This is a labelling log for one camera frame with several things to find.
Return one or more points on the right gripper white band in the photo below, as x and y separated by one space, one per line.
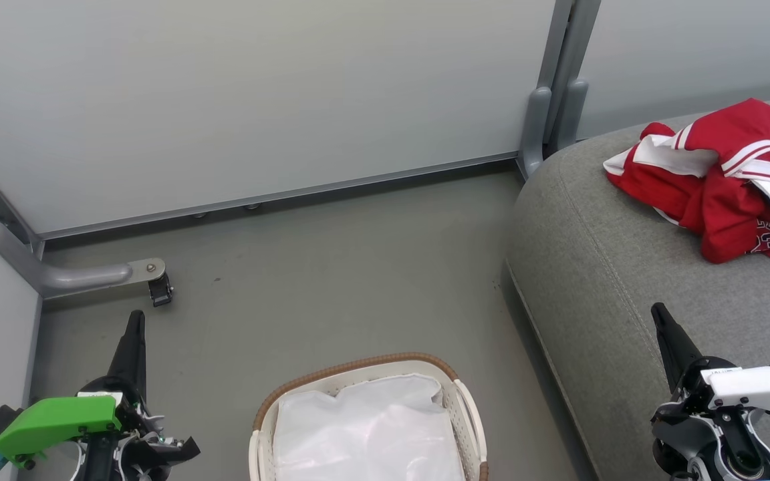
752 387

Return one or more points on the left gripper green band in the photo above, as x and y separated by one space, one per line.
57 421

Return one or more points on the red garment wide white stripe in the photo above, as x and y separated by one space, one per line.
732 220

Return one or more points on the red garment with white cuff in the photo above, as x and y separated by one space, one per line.
652 187

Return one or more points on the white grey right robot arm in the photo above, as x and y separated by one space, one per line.
712 454

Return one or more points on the white laundry basket brown rim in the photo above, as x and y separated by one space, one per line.
358 366

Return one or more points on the black caster wheel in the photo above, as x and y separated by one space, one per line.
160 292

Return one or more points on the grey tubular partition foot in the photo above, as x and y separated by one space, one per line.
77 275

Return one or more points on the grey fabric sofa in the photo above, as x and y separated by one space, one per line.
592 267

